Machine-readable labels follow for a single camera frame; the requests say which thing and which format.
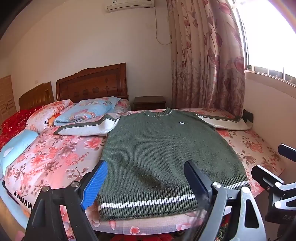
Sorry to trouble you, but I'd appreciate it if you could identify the wooden wardrobe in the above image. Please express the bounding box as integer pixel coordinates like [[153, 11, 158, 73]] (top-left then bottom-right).
[[0, 75, 16, 124]]

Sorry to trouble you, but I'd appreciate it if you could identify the small wooden headboard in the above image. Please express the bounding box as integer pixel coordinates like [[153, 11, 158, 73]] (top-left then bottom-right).
[[18, 81, 55, 110]]

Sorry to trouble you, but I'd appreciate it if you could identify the blue floral quilt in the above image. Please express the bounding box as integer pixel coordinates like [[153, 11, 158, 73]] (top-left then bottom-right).
[[53, 96, 122, 127]]

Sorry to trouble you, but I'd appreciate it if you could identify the dark wooden nightstand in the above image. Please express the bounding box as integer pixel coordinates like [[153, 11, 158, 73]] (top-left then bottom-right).
[[133, 95, 167, 111]]

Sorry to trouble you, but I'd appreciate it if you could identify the white air conditioner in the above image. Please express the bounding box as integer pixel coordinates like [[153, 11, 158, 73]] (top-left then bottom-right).
[[106, 0, 155, 12]]

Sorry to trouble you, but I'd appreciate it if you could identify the pink floral pillow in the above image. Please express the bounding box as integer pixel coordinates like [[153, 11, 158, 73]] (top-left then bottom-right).
[[25, 99, 74, 133]]

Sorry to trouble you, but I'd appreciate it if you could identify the air conditioner cable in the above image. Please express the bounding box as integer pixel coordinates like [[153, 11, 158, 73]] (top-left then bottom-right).
[[154, 7, 173, 45]]

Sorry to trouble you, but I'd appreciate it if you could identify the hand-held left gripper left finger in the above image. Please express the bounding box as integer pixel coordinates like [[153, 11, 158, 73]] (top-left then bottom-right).
[[25, 159, 109, 241]]

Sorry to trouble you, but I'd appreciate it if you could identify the black box at wall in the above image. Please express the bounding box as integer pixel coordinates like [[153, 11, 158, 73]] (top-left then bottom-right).
[[242, 109, 254, 123]]

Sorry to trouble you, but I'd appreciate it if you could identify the pink floral curtain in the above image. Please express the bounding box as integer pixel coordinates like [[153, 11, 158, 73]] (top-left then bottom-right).
[[166, 0, 246, 116]]

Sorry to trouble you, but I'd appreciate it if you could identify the large wooden headboard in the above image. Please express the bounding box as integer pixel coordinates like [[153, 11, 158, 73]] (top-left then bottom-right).
[[55, 62, 129, 103]]

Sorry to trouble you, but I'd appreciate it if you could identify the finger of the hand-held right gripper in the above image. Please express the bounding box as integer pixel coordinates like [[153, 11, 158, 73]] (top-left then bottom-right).
[[278, 144, 296, 163], [251, 164, 286, 193]]

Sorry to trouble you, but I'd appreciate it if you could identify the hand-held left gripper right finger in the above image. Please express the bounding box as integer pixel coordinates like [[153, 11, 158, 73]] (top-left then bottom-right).
[[183, 160, 269, 241]]

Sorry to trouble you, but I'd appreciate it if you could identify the green knitted sweater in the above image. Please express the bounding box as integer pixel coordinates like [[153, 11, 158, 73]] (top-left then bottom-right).
[[54, 108, 252, 222]]

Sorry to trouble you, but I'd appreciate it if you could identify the red blanket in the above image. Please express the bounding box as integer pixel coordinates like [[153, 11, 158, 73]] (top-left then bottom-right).
[[0, 105, 44, 151]]

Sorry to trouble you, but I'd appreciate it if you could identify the window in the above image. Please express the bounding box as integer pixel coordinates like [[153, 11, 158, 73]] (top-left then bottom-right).
[[228, 0, 296, 85]]

